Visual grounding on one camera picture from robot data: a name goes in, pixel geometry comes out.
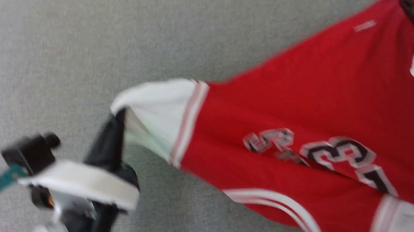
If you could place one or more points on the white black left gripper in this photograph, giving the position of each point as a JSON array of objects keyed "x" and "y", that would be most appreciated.
[{"x": 85, "y": 185}]

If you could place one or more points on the red basketball jersey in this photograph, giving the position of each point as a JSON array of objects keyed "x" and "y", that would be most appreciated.
[{"x": 315, "y": 115}]

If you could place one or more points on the grey fabric sofa cushion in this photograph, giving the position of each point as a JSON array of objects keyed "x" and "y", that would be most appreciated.
[{"x": 96, "y": 46}]

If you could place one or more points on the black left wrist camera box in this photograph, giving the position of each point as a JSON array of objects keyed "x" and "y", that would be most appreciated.
[{"x": 30, "y": 154}]

